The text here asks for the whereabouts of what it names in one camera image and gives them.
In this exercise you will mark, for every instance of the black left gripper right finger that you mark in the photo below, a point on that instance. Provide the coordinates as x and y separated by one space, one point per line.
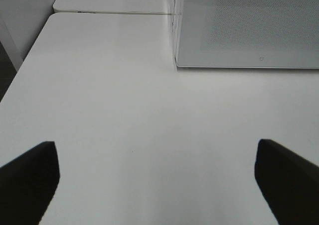
289 184

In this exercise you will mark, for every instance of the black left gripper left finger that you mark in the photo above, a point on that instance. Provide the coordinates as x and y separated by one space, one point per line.
28 184

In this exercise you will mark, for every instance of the white microwave door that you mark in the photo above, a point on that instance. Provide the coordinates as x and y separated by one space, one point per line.
249 34

